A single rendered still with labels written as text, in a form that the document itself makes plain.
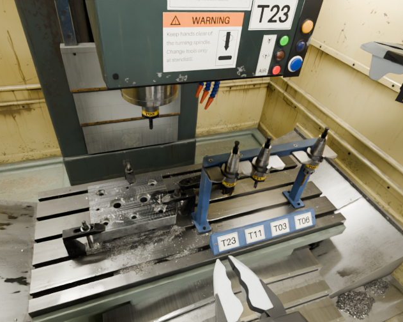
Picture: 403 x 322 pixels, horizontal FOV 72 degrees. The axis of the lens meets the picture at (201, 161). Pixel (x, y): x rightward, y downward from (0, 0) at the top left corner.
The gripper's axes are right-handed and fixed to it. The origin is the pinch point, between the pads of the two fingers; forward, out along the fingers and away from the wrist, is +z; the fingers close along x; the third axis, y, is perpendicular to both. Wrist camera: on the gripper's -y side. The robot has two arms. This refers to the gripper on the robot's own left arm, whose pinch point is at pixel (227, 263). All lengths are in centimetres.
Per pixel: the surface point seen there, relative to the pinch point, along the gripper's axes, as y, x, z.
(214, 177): 21.5, 15.4, 36.0
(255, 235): 49, 33, 28
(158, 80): -12.8, -2.3, 33.7
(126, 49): -19.1, -8.0, 33.9
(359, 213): 61, 93, 31
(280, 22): -23.3, 22.7, 34.0
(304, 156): 22, 50, 37
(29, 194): 87, -58, 107
